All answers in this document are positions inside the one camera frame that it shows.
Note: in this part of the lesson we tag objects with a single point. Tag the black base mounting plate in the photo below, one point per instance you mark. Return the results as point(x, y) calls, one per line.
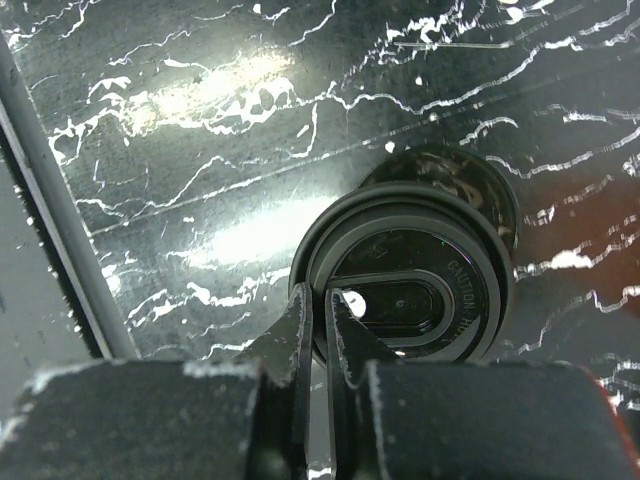
point(55, 304)

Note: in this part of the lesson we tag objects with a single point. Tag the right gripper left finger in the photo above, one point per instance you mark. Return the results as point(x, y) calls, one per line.
point(281, 410)

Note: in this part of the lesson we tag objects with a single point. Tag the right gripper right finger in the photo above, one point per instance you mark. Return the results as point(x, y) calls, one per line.
point(365, 399)

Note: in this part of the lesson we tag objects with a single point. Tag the black lid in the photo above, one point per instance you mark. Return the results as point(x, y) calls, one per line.
point(435, 276)

